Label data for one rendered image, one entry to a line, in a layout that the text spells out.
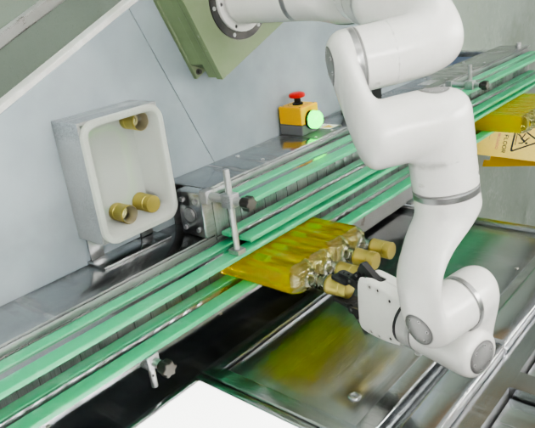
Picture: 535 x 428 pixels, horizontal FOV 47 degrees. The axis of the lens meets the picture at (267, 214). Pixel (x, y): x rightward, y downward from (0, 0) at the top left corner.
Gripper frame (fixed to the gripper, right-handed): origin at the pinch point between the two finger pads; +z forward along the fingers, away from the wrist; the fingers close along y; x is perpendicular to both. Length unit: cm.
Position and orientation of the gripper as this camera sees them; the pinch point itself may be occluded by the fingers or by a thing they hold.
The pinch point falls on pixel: (345, 288)
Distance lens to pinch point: 109.3
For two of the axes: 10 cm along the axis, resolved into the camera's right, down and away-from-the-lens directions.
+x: -8.2, 2.7, -5.1
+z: -5.7, -2.4, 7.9
